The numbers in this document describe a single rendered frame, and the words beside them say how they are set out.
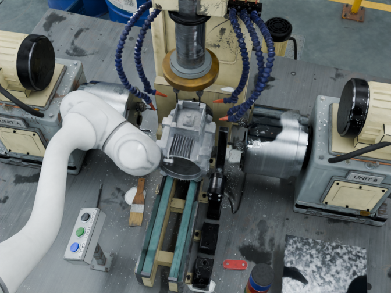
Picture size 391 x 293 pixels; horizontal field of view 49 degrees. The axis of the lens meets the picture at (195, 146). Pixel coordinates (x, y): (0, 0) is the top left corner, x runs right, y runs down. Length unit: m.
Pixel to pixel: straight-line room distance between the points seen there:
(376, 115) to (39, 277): 1.23
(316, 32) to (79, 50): 2.00
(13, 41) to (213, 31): 0.65
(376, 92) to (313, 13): 2.46
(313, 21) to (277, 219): 2.29
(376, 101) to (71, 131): 0.86
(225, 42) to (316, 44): 2.02
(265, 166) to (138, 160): 0.58
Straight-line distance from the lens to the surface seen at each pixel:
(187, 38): 1.24
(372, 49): 3.61
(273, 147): 1.44
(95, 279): 1.62
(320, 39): 3.56
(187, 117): 1.50
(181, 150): 1.45
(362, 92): 1.34
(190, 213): 1.54
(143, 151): 1.02
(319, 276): 1.52
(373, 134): 1.38
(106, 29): 2.34
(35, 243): 0.87
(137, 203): 1.69
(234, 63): 1.60
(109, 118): 1.09
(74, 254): 1.37
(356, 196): 1.57
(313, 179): 1.51
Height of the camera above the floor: 2.32
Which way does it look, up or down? 57 degrees down
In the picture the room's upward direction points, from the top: straight up
